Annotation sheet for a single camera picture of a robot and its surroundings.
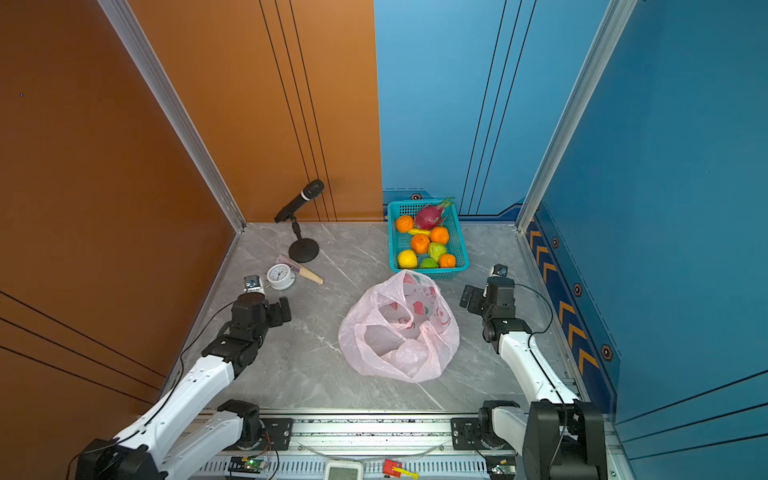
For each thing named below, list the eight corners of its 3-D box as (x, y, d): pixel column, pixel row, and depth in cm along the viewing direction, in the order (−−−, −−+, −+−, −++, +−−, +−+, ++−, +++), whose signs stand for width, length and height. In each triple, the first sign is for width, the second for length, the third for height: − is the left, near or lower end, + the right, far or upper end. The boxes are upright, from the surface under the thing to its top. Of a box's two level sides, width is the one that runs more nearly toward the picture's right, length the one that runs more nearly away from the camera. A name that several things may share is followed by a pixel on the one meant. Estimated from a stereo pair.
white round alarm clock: (266, 290, 102) (262, 284, 99) (273, 269, 108) (269, 263, 105) (292, 290, 102) (289, 284, 99) (297, 269, 108) (295, 263, 105)
